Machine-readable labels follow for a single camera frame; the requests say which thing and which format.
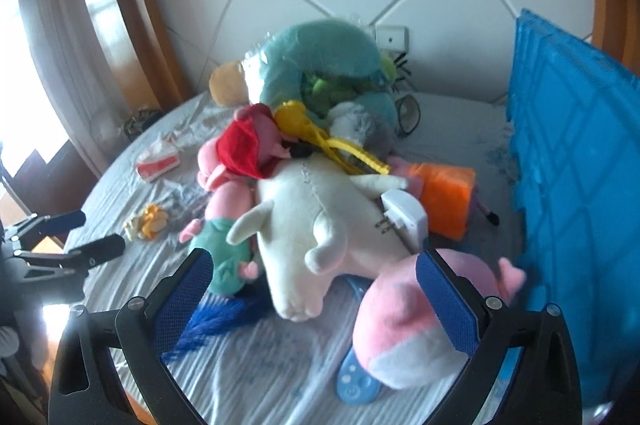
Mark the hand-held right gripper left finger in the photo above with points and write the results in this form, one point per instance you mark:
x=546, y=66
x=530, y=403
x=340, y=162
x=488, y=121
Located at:
x=182, y=300

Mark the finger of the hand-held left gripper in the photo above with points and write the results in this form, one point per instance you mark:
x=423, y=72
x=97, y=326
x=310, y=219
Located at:
x=100, y=249
x=67, y=220

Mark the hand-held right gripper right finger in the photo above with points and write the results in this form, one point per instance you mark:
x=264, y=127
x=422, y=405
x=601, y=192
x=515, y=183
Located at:
x=447, y=305

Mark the pink pig plush green dress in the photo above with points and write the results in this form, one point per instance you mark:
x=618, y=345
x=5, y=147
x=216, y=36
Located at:
x=225, y=250

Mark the large white plush toy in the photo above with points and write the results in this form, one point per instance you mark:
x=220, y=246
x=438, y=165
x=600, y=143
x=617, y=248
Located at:
x=300, y=215

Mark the pink pig plush red dress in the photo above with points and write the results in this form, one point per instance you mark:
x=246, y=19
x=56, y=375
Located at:
x=242, y=145

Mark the blue plastic crate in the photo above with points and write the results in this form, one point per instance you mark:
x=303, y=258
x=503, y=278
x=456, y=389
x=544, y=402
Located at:
x=575, y=155

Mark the teal plush pillow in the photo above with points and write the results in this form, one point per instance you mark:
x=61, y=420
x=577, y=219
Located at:
x=310, y=50

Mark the blue feather toy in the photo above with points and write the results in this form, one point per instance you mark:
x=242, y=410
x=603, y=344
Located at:
x=220, y=315

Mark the pink white whale plush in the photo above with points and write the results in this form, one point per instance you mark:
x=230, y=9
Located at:
x=400, y=320

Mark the small yellow white toy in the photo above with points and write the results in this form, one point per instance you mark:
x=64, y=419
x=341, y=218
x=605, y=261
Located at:
x=150, y=222

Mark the pink black pen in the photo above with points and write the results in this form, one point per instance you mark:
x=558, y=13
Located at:
x=492, y=217

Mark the white charger adapter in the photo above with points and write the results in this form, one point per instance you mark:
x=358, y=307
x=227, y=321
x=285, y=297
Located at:
x=407, y=212

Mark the red white tissue packet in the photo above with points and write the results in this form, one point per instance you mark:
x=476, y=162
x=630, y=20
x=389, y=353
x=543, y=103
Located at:
x=157, y=165

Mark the orange plush cube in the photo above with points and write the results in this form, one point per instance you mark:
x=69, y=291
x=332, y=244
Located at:
x=445, y=195

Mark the light blue plastic toy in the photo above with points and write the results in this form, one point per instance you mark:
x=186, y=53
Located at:
x=352, y=385

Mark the white sheer curtain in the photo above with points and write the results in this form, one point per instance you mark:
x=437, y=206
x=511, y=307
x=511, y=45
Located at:
x=50, y=30

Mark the black rimmed round object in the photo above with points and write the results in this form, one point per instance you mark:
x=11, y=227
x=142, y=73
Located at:
x=407, y=114

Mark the grey plush toy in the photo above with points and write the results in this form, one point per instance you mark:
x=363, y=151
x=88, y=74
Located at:
x=360, y=125

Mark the beige plush toy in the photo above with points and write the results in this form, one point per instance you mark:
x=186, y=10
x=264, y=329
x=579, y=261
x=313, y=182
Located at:
x=225, y=85

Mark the green plush toy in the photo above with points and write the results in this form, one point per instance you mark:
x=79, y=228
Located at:
x=320, y=90

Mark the wooden frame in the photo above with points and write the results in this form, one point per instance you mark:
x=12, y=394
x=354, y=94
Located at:
x=612, y=5
x=125, y=30

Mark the white wall socket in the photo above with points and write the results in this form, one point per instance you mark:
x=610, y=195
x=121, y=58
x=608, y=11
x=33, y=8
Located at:
x=392, y=36

